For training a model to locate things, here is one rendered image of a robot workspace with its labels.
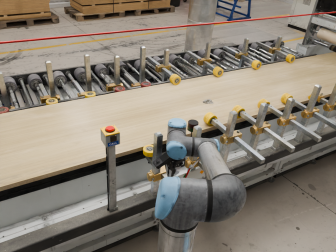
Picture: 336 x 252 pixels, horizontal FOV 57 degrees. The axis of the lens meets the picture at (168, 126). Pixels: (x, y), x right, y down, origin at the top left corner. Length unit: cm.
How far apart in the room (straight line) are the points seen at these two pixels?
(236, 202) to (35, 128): 149
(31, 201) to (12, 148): 33
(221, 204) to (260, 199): 217
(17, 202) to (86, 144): 47
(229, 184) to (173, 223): 18
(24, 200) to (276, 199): 212
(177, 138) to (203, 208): 61
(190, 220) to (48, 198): 113
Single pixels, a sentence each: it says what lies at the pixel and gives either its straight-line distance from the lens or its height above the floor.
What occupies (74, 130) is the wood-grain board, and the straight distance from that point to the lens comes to 202.
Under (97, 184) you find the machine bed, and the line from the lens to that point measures 191.
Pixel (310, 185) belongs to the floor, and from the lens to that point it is 337.
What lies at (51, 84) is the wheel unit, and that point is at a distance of 246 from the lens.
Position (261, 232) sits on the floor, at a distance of 275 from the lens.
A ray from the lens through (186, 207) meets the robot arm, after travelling 84.
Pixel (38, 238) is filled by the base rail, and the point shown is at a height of 70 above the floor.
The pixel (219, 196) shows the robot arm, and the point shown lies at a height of 144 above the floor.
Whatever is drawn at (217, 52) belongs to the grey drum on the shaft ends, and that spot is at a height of 83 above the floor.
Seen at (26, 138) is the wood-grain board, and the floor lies 90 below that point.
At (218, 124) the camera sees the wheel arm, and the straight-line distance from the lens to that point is 204.
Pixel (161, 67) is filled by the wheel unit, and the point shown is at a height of 97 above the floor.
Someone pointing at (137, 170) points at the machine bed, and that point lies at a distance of 198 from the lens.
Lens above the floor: 204
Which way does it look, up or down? 33 degrees down
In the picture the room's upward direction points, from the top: 5 degrees clockwise
